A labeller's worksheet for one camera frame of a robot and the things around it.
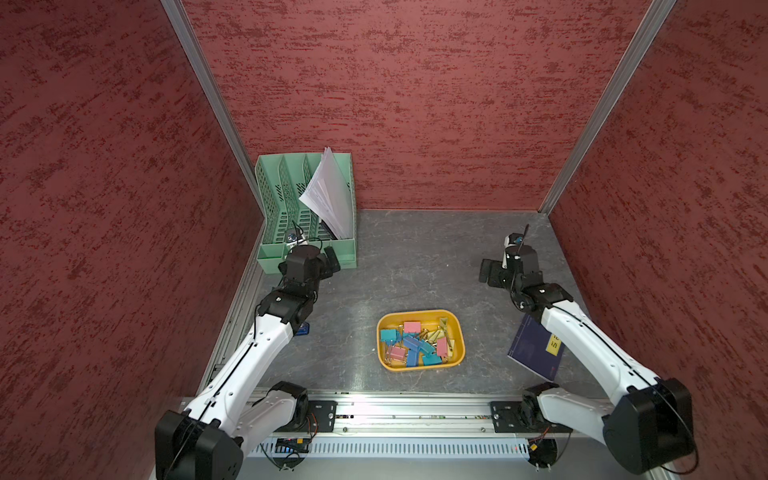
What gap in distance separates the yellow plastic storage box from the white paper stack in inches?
14.2

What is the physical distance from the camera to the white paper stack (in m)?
0.92

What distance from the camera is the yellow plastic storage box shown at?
83 cm
